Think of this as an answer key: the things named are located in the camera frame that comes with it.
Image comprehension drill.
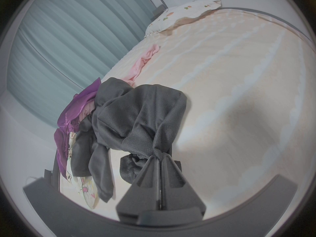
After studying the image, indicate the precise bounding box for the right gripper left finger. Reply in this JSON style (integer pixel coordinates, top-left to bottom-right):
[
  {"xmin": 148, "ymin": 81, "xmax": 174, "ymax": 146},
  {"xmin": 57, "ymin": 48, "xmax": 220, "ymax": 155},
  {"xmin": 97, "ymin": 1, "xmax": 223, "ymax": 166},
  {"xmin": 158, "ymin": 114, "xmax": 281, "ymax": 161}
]
[{"xmin": 116, "ymin": 155, "xmax": 159, "ymax": 220}]

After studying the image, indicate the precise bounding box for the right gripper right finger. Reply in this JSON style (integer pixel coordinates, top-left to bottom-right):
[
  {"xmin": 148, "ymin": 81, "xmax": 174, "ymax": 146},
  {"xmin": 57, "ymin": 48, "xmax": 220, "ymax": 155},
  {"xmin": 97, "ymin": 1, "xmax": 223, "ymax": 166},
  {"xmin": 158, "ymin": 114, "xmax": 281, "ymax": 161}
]
[{"xmin": 159, "ymin": 153, "xmax": 206, "ymax": 218}]

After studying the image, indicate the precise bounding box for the purple satin garment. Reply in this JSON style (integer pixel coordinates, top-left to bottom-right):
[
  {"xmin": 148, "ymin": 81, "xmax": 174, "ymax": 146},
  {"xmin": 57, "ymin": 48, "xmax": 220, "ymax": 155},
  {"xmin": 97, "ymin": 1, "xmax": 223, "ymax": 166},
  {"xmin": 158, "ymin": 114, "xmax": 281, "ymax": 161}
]
[{"xmin": 56, "ymin": 78, "xmax": 102, "ymax": 180}]

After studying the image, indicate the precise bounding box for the pink garment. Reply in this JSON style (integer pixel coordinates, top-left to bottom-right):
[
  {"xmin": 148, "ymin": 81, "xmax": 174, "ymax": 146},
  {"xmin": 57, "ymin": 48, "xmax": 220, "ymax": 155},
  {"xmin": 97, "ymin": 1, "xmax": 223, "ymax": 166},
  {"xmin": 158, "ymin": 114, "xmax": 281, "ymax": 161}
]
[{"xmin": 83, "ymin": 44, "xmax": 160, "ymax": 120}]

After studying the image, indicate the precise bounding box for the blue-green curtain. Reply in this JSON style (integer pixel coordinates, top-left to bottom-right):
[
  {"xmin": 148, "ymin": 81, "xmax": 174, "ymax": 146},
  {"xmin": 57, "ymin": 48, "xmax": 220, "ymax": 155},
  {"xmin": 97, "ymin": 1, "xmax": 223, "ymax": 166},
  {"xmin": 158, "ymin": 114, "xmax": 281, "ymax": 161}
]
[
  {"xmin": 6, "ymin": 31, "xmax": 85, "ymax": 130},
  {"xmin": 18, "ymin": 0, "xmax": 159, "ymax": 93}
]

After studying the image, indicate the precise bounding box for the black T-shirt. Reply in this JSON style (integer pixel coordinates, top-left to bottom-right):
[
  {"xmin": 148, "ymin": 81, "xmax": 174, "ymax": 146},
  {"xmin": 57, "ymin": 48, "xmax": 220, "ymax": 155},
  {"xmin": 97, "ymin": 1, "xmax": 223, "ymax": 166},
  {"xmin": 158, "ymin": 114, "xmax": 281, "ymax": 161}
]
[{"xmin": 71, "ymin": 78, "xmax": 187, "ymax": 203}]

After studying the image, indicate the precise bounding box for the white printed pillow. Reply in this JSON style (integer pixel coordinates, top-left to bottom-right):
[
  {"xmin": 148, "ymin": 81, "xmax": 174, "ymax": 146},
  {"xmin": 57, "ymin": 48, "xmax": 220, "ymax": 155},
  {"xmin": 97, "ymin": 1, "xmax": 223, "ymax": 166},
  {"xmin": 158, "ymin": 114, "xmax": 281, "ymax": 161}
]
[{"xmin": 144, "ymin": 0, "xmax": 222, "ymax": 38}]

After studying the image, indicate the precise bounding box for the bed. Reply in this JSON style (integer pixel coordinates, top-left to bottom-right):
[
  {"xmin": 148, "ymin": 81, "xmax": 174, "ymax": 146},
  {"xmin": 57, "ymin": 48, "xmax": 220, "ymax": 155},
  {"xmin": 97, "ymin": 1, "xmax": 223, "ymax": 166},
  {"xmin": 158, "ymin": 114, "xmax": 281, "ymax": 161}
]
[{"xmin": 44, "ymin": 0, "xmax": 315, "ymax": 223}]

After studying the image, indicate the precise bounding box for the white printed garment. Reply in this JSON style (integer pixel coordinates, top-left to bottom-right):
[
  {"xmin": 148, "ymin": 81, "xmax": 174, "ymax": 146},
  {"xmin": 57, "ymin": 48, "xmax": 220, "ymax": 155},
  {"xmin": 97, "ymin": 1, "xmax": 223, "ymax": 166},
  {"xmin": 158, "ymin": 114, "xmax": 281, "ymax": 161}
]
[{"xmin": 65, "ymin": 131, "xmax": 100, "ymax": 209}]

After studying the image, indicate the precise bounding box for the grey bedside table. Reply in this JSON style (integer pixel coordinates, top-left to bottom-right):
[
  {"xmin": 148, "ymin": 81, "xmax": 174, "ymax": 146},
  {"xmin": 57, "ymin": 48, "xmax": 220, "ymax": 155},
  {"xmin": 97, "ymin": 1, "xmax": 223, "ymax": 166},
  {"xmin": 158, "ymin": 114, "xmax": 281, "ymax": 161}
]
[{"xmin": 155, "ymin": 5, "xmax": 169, "ymax": 22}]

